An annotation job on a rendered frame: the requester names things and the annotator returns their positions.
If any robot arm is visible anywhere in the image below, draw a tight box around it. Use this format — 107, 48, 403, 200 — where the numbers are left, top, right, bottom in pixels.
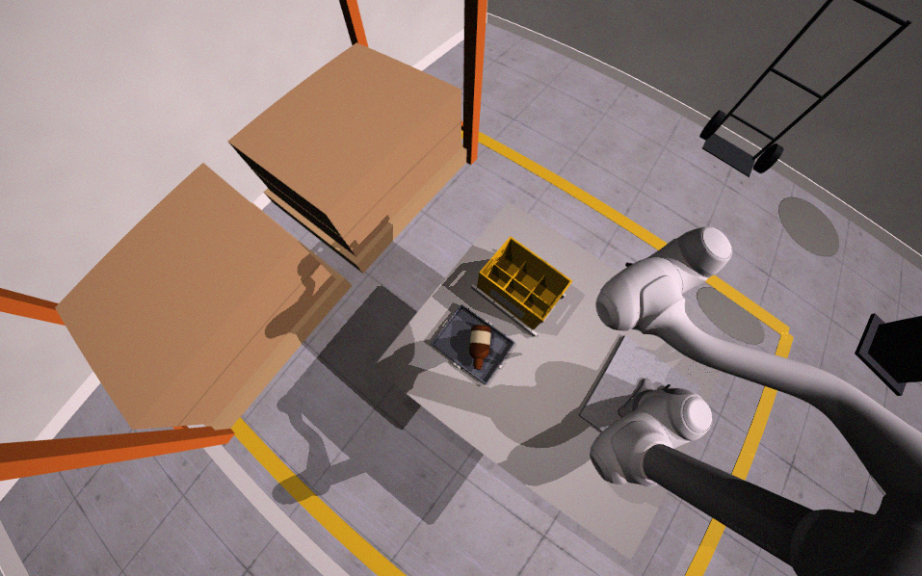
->
590, 226, 922, 576

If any dark olive open-top crate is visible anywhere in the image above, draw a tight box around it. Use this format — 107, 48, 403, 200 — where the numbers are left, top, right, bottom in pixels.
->
477, 237, 572, 330

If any brown glass bottle with cream label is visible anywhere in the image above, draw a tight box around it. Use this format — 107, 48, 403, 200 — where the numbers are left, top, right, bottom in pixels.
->
469, 325, 491, 370

